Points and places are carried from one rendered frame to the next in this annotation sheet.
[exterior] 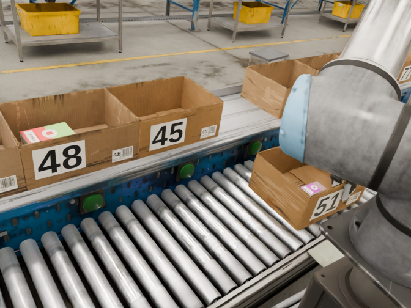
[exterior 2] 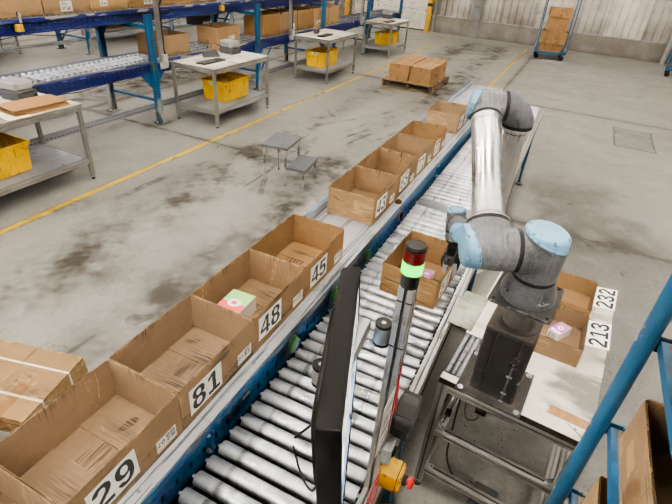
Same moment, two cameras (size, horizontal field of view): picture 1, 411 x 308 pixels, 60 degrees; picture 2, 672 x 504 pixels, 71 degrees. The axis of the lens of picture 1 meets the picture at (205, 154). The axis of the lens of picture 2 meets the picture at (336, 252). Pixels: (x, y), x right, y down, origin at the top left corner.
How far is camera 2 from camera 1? 1.09 m
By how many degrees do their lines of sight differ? 20
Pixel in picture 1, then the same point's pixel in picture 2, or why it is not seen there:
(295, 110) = (474, 246)
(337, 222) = (495, 293)
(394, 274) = (533, 307)
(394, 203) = (525, 275)
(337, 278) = (498, 323)
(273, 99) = (362, 210)
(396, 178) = (526, 265)
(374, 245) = (520, 298)
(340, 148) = (500, 259)
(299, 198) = (430, 286)
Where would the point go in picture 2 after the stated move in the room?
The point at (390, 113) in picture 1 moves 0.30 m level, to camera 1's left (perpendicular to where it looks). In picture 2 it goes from (516, 237) to (436, 250)
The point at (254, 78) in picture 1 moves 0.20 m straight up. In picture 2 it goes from (339, 195) to (342, 162)
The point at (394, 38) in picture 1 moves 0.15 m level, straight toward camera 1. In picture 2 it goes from (499, 194) to (510, 214)
